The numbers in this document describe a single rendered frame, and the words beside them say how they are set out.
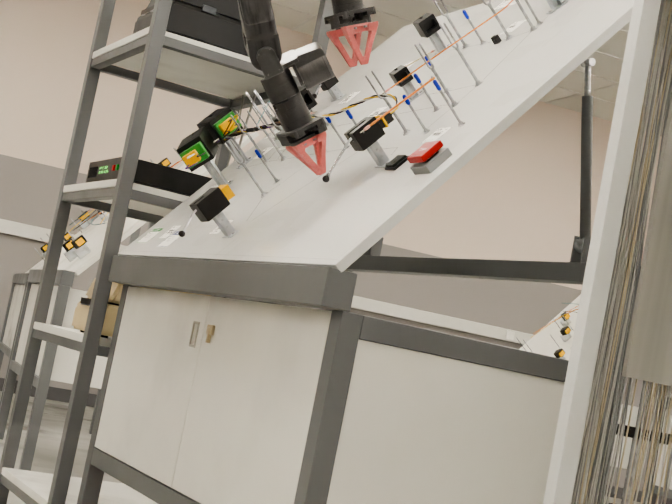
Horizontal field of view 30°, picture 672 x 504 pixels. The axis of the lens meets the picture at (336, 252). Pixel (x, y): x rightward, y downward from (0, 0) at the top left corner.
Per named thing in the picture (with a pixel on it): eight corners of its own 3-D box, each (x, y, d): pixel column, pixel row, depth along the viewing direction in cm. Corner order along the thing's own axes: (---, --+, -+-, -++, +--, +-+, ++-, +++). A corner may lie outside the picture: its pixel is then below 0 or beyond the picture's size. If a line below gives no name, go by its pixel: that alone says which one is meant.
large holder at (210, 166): (242, 163, 314) (209, 115, 310) (233, 185, 298) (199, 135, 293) (220, 176, 315) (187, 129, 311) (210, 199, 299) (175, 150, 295)
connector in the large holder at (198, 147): (210, 155, 295) (200, 140, 294) (208, 158, 292) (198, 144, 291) (190, 167, 296) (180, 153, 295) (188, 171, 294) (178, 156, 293)
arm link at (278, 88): (257, 74, 230) (258, 76, 224) (291, 58, 230) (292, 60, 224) (273, 108, 231) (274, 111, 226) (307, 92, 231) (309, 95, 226)
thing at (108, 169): (121, 180, 319) (126, 154, 320) (83, 185, 351) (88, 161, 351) (238, 209, 334) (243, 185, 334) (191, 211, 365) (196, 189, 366)
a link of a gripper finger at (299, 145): (328, 165, 237) (307, 120, 235) (342, 165, 230) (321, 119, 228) (298, 182, 235) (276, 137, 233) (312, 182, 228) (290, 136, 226)
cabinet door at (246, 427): (280, 548, 204) (327, 310, 207) (167, 487, 253) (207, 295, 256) (294, 549, 205) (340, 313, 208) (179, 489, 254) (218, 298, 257)
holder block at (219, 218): (193, 261, 258) (166, 223, 255) (237, 225, 262) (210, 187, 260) (202, 261, 254) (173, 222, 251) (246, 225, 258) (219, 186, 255)
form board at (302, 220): (121, 259, 309) (117, 253, 308) (407, 31, 345) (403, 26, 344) (341, 273, 204) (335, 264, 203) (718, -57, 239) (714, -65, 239)
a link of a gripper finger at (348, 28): (370, 63, 236) (361, 13, 235) (386, 60, 230) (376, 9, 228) (337, 69, 234) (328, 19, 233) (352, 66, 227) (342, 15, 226)
